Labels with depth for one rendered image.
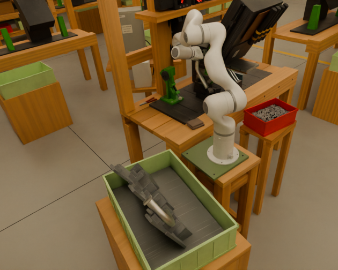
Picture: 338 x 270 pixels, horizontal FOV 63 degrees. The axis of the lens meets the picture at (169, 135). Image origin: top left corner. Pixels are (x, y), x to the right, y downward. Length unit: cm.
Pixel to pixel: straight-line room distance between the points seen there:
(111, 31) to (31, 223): 181
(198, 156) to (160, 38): 96
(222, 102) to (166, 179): 54
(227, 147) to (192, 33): 64
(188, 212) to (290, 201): 145
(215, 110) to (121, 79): 87
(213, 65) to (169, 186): 69
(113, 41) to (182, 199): 111
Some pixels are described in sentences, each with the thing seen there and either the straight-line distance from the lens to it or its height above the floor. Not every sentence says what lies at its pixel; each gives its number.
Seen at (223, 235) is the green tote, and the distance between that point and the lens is 123.
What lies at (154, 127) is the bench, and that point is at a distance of 194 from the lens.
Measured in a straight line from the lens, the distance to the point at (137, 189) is 117.
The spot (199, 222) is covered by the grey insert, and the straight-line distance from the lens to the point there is 138.
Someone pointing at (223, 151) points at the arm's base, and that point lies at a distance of 161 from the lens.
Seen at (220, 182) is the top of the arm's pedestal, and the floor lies 84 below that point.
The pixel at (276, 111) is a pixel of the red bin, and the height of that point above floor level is 87.
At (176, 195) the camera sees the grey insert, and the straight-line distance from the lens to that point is 149.
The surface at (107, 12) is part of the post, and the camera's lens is 189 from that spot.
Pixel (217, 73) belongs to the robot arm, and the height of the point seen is 138.
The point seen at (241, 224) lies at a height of 25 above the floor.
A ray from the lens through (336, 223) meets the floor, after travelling 268.
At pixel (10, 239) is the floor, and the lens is 281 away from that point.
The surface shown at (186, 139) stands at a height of 90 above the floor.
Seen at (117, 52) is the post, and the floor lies 136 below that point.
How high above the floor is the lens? 197
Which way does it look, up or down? 36 degrees down
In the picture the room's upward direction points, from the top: 5 degrees counter-clockwise
